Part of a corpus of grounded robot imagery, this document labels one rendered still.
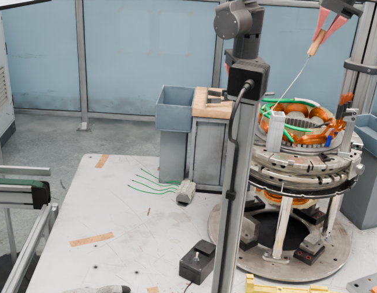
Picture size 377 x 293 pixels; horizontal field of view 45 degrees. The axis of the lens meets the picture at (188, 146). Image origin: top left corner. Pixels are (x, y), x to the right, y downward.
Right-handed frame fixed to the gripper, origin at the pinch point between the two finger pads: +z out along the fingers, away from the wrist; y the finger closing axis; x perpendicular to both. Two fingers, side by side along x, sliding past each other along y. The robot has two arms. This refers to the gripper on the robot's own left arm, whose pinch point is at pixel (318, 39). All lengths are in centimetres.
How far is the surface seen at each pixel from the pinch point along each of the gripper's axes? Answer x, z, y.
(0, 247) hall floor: 60, 165, -83
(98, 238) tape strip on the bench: -12, 69, -25
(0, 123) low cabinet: 150, 158, -150
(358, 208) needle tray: 17, 38, 35
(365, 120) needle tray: 30.3, 17.6, 26.2
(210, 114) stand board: 15.7, 33.4, -15.0
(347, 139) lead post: -7.3, 15.5, 15.8
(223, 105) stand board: 20.5, 30.6, -12.9
